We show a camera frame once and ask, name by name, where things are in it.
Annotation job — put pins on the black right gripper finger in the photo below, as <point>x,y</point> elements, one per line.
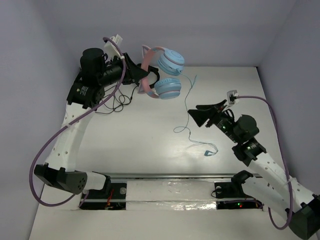
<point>220,105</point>
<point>207,117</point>

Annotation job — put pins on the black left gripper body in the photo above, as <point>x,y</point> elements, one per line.
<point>126,70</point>

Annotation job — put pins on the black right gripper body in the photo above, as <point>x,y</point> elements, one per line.
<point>221,120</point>

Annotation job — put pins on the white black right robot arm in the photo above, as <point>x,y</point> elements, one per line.
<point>283,194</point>

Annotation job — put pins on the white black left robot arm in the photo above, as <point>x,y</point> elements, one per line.
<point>97,71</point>

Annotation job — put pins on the black headphones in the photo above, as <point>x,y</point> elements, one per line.
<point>153,72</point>

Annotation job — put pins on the silver foil tape strip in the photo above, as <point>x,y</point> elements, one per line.
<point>170,195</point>

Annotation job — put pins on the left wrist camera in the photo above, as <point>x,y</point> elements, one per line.
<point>110,49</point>

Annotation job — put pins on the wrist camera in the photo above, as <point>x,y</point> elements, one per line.
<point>232,98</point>
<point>110,49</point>

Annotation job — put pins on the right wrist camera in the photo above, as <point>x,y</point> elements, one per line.
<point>232,98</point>

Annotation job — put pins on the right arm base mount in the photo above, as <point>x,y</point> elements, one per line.
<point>230,194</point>

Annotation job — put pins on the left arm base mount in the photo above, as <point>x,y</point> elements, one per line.
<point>111,198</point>

